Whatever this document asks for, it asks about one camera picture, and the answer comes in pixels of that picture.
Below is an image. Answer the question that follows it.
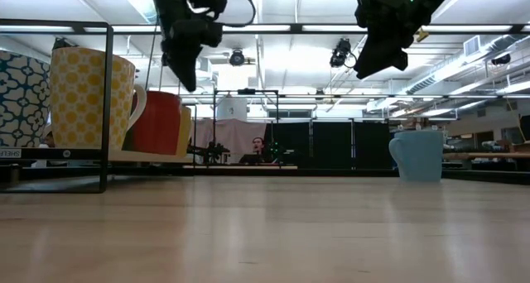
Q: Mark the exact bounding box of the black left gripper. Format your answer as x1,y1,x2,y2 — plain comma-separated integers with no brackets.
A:
159,0,228,93

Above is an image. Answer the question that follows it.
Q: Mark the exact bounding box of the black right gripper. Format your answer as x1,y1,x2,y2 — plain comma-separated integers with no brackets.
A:
354,0,423,80

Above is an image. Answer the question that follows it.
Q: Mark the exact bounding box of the orange mug white handle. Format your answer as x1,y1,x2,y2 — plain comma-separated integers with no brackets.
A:
122,90,183,156

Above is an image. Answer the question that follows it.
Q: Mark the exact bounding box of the pale yellow mug brown rim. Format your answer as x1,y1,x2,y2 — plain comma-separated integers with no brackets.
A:
176,104,194,157

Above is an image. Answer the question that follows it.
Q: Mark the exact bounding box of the turquoise mug brown rim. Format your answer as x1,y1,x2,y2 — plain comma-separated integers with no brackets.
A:
388,129,445,183

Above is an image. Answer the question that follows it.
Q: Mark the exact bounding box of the yellow dotted white mug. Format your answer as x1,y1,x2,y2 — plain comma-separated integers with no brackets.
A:
48,46,148,151

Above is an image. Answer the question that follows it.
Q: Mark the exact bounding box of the blue patterned white mug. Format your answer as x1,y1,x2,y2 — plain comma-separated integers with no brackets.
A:
0,49,51,149

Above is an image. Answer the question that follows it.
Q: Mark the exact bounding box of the black round ceiling lamp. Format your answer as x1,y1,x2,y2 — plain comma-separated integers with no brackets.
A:
229,49,246,67

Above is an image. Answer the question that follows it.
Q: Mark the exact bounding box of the pink hanging cloth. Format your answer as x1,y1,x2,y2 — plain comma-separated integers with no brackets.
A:
193,118,268,165

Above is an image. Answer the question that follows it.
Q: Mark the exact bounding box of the black partition panel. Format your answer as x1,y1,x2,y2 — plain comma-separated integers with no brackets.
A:
264,121,312,170
354,121,393,170
312,121,354,170

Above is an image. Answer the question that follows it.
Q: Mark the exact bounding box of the white ceiling air vent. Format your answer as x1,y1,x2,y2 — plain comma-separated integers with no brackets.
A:
462,35,482,57

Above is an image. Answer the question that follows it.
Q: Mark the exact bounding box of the person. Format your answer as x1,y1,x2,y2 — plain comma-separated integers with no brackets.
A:
247,136,269,165

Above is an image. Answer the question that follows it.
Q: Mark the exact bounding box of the background wooden table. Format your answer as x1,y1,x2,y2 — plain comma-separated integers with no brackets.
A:
442,151,530,161

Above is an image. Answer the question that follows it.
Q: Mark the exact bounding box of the black overhead camera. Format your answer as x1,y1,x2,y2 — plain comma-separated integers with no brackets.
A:
330,37,358,69

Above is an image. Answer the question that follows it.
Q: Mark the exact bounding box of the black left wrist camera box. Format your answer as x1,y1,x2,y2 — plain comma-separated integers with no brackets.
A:
194,20,225,49

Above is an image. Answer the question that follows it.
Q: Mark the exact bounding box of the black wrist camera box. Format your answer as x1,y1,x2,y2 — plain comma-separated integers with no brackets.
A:
354,0,397,30
194,20,225,49

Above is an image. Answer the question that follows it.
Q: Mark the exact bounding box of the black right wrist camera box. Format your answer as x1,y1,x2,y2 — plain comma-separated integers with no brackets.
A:
354,0,397,30

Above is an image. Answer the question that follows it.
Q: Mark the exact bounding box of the black overhead frame bar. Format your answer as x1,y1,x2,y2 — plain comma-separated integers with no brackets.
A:
111,22,530,34

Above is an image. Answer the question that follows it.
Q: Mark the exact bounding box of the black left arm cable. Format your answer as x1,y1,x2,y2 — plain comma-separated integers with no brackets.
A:
221,0,258,29

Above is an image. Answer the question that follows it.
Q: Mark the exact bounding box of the black table edge rail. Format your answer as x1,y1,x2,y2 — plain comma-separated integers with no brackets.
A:
0,165,530,186

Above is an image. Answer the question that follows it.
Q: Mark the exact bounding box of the black frame wooden shelf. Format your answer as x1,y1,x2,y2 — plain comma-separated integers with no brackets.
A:
0,18,198,194

